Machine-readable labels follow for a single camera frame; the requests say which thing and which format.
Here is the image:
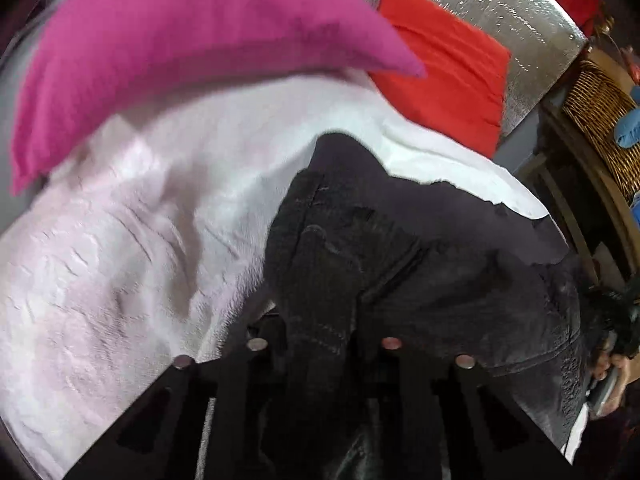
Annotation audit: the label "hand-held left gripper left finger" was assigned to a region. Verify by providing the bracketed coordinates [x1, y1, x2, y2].
[65, 310, 288, 480]

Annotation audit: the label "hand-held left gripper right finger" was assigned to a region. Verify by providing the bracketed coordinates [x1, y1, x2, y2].
[350, 330, 576, 480]

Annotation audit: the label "black denim jeans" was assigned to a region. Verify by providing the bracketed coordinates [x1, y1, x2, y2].
[262, 130, 588, 480]

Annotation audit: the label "person's right hand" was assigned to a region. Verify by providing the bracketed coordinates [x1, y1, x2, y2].
[592, 349, 633, 416]

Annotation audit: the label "white textured blanket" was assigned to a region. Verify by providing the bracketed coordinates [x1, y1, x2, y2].
[0, 67, 588, 480]

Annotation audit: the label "blue cloth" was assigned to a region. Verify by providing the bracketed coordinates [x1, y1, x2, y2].
[614, 85, 640, 148]

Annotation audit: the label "wicker basket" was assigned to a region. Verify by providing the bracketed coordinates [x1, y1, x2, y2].
[562, 60, 640, 201]

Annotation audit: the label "pink pillow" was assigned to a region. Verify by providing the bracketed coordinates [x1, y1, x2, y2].
[10, 0, 428, 196]

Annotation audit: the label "silver foil sheet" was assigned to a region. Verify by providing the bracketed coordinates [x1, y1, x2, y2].
[295, 0, 588, 136]

